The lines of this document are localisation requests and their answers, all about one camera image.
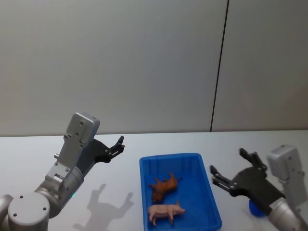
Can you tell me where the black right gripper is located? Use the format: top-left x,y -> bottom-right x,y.
209,147 -> 286,214

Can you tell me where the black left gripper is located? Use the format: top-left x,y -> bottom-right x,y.
76,135 -> 126,174

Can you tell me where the small blue round object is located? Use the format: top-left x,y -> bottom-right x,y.
248,200 -> 267,218

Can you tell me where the blue plastic bin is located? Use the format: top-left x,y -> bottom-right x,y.
139,153 -> 223,231

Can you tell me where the brown toy pig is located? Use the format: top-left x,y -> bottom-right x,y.
149,171 -> 183,203

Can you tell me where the pink toy pig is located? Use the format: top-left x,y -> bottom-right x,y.
147,201 -> 186,227

